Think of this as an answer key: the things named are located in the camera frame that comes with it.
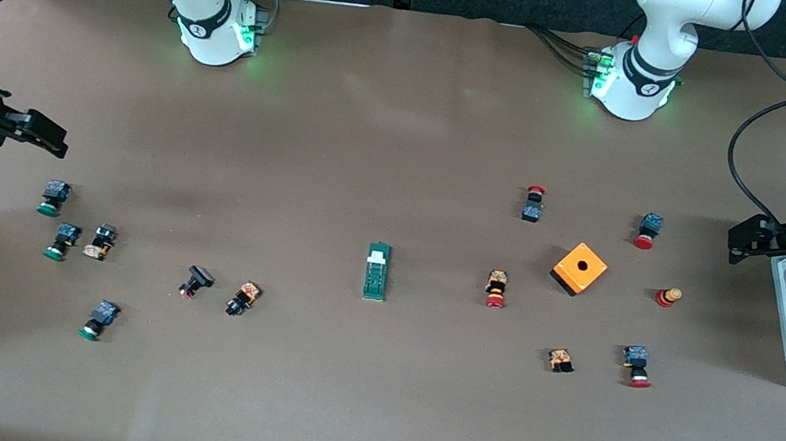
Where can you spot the green circuit board module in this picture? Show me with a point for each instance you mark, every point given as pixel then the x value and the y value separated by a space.
pixel 376 274

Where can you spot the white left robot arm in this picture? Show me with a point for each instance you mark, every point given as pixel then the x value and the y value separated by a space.
pixel 660 10

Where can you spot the green pushbutton with blue block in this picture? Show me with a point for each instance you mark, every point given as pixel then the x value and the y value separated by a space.
pixel 98 320
pixel 62 241
pixel 53 197

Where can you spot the red yellow button head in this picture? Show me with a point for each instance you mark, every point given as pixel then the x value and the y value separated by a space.
pixel 668 296

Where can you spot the red mushroom button blue block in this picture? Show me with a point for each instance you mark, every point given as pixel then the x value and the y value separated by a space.
pixel 648 231
pixel 636 366

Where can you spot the black pushbutton with white-orange block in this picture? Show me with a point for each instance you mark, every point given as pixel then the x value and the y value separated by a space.
pixel 100 241

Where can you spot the black square pushbutton red tip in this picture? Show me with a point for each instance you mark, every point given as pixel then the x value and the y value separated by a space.
pixel 196 282

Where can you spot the small red pushbutton blue block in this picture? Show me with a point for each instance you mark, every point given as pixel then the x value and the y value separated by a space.
pixel 533 204

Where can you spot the orange contact block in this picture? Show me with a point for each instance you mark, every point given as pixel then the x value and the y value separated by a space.
pixel 561 360

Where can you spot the black pushbutton with orange block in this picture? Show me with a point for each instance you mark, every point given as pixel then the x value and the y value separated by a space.
pixel 242 298

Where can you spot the red mushroom button orange block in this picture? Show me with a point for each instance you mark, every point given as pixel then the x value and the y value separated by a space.
pixel 496 288

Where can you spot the orange button enclosure box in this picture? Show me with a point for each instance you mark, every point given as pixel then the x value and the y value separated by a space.
pixel 579 269

